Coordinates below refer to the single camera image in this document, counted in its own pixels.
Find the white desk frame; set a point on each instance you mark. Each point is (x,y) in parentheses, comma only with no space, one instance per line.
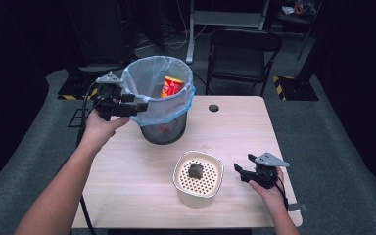
(225,19)

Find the translucent blue-rimmed bin bag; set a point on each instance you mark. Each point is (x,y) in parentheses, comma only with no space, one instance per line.
(153,104)

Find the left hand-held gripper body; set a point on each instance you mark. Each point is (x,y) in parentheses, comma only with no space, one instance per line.
(109,98)

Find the black base with striped tape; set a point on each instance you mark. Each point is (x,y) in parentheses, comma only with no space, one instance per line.
(75,88)
(297,89)

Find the grey table corner bracket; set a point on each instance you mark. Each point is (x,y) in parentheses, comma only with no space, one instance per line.
(298,207)

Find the wet tea leaves clump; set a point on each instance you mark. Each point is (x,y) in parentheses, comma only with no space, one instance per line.
(195,171)

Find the cream strainer container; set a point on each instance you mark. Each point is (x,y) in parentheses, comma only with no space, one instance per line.
(196,196)

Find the red chip can yellow lid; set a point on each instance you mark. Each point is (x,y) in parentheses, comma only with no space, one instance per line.
(171,87)

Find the black folding chair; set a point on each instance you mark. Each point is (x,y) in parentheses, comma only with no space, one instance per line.
(240,60)

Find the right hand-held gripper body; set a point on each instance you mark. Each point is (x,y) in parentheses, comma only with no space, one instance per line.
(266,173)

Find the person's left hand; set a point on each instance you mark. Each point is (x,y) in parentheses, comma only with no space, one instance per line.
(98,132)

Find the black mesh trash bin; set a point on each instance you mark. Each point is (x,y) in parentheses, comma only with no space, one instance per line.
(163,133)

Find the person's right hand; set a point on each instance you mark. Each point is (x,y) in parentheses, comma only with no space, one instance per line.
(274,199)

